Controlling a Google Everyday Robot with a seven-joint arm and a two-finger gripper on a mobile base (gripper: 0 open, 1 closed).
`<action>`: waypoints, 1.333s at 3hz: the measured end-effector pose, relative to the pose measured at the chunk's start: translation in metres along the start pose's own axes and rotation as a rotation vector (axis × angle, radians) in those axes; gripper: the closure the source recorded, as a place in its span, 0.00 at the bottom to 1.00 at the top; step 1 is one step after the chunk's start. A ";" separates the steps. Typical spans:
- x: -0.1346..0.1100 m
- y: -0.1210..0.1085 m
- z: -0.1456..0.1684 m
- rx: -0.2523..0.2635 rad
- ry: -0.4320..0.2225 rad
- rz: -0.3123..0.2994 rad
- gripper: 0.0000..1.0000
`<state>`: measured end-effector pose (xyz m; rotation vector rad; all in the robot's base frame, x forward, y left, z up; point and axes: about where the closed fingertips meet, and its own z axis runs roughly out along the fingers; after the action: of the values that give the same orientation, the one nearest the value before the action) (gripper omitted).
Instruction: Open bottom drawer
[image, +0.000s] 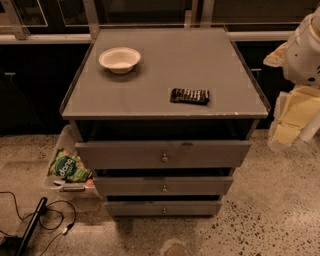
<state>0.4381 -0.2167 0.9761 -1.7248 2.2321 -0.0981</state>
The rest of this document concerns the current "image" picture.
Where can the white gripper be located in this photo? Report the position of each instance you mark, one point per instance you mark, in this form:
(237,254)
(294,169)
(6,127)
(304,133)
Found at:
(302,59)

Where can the grey bottom drawer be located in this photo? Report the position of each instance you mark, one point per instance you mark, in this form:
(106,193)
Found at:
(164,208)

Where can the grey drawer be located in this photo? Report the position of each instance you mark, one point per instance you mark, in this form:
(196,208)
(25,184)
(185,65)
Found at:
(164,208)
(147,186)
(162,154)

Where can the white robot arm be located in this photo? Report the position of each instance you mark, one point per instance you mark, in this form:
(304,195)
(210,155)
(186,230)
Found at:
(302,55)

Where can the grey middle drawer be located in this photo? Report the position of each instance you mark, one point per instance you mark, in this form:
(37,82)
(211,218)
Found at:
(147,186)

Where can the grey drawer cabinet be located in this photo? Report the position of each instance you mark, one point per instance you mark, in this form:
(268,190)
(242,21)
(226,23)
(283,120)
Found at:
(103,106)

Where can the grey top drawer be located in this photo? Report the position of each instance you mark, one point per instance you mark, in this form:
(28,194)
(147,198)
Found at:
(162,154)

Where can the dark snack bar wrapper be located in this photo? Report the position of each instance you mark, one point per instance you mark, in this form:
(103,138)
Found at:
(190,96)

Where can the white paper bowl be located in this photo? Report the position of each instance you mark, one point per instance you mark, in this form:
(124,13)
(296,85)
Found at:
(119,60)

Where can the metal window railing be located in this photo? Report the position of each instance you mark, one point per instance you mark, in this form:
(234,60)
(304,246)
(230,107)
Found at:
(80,21)

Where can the clear plastic bin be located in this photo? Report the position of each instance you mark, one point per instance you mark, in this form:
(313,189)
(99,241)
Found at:
(57,184)

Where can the green chip bag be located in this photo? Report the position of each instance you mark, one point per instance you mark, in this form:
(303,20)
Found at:
(69,166)

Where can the black bar on floor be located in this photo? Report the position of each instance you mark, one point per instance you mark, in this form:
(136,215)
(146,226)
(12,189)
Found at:
(31,227)

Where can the white cylindrical post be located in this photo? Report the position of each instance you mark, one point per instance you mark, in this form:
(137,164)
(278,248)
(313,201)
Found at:
(311,129)

